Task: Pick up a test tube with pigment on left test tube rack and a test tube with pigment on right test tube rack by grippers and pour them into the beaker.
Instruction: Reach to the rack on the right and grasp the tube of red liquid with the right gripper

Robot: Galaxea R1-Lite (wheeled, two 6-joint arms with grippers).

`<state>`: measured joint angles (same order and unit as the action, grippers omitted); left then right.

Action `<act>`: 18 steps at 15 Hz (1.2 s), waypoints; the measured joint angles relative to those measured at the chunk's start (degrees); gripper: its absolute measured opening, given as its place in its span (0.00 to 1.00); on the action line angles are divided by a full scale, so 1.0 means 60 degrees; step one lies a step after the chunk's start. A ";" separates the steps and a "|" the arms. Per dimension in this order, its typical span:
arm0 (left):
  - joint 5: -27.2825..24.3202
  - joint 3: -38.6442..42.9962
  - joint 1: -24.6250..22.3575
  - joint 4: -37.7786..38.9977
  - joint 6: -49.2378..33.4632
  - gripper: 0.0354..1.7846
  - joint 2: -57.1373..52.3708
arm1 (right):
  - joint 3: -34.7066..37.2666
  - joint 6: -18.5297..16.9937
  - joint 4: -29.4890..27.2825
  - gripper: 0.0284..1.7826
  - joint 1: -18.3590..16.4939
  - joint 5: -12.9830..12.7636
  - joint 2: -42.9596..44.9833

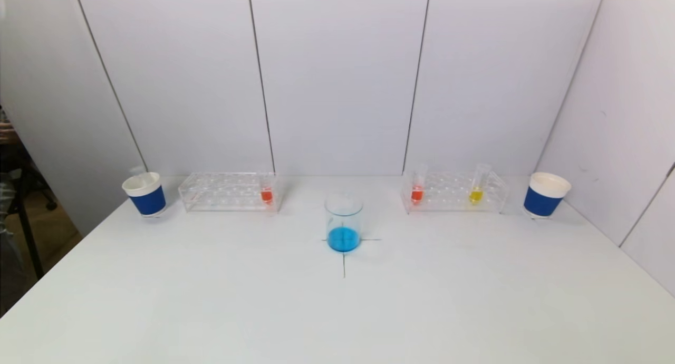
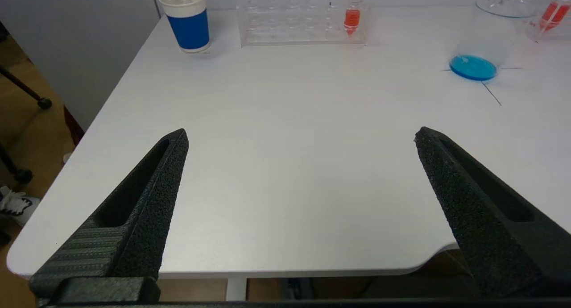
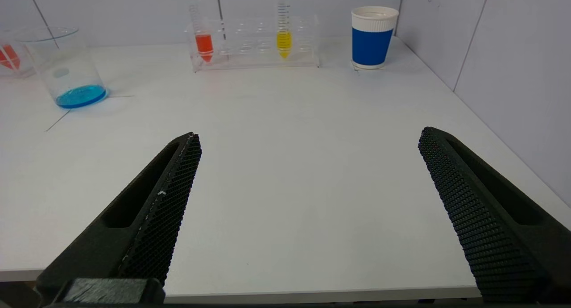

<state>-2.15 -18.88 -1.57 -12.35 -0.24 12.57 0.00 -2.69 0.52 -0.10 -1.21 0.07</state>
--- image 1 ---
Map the clear glass beaker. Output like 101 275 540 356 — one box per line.
324 193 364 253

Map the test tube with red pigment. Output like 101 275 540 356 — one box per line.
258 169 275 205
411 164 428 205

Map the clear acrylic test tube rack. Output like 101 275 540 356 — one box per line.
401 170 510 214
178 171 280 213

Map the test tube with yellow pigment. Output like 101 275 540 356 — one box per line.
469 163 492 205

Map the blue sleeved white paper cup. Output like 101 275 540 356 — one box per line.
523 172 572 219
122 172 167 218

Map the person in grey clothes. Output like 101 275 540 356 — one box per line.
0 119 22 301

